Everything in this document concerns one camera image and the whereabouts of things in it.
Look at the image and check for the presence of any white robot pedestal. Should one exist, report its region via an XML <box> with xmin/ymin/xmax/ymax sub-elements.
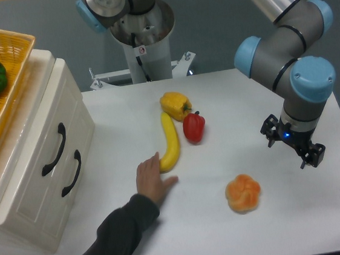
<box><xmin>110</xmin><ymin>0</ymin><xmax>175</xmax><ymax>84</ymax></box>

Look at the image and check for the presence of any orange bread roll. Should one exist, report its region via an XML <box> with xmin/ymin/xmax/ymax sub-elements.
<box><xmin>225</xmin><ymin>174</ymin><xmax>261</xmax><ymax>213</ymax></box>

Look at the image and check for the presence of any white metal base frame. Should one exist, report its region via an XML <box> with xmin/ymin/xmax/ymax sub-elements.
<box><xmin>88</xmin><ymin>51</ymin><xmax>196</xmax><ymax>90</ymax></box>

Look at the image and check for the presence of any dark grey sleeved forearm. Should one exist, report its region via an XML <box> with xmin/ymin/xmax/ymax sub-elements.
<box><xmin>83</xmin><ymin>194</ymin><xmax>160</xmax><ymax>255</ymax></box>

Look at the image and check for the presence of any black top drawer handle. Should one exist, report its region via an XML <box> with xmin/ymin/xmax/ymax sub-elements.
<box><xmin>41</xmin><ymin>122</ymin><xmax>67</xmax><ymax>177</ymax></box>

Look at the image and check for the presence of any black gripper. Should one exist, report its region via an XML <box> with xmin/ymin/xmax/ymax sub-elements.
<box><xmin>260</xmin><ymin>114</ymin><xmax>325</xmax><ymax>169</ymax></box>

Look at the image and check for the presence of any black drawer handle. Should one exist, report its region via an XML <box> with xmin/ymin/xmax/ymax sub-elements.
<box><xmin>41</xmin><ymin>122</ymin><xmax>67</xmax><ymax>177</ymax></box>
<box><xmin>61</xmin><ymin>150</ymin><xmax>82</xmax><ymax>198</ymax></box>

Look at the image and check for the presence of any white drawer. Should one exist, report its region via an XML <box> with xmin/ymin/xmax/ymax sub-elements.
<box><xmin>0</xmin><ymin>58</ymin><xmax>94</xmax><ymax>226</ymax></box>

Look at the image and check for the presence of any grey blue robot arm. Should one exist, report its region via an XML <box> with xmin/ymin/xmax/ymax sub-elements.
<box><xmin>76</xmin><ymin>0</ymin><xmax>336</xmax><ymax>167</ymax></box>

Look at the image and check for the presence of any black lower drawer handle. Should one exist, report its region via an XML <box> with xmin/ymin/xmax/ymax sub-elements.
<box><xmin>61</xmin><ymin>150</ymin><xmax>82</xmax><ymax>198</ymax></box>

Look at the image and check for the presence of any red bell pepper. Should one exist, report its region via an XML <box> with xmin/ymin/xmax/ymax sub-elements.
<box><xmin>183</xmin><ymin>111</ymin><xmax>206</xmax><ymax>144</ymax></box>

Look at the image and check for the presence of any yellow plastic banana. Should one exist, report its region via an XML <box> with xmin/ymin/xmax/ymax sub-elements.
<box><xmin>159</xmin><ymin>112</ymin><xmax>180</xmax><ymax>173</ymax></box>

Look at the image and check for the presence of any white drawer cabinet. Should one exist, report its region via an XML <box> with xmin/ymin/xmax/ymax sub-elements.
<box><xmin>0</xmin><ymin>50</ymin><xmax>94</xmax><ymax>252</ymax></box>

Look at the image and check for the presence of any yellow woven basket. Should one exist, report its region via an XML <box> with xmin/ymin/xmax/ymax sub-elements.
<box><xmin>0</xmin><ymin>17</ymin><xmax>50</xmax><ymax>176</ymax></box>

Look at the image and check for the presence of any person's bare hand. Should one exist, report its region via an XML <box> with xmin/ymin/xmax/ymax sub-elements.
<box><xmin>136</xmin><ymin>152</ymin><xmax>178</xmax><ymax>205</ymax></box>

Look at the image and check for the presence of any yellow bell pepper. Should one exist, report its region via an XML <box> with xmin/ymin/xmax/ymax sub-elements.
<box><xmin>159</xmin><ymin>91</ymin><xmax>192</xmax><ymax>122</ymax></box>

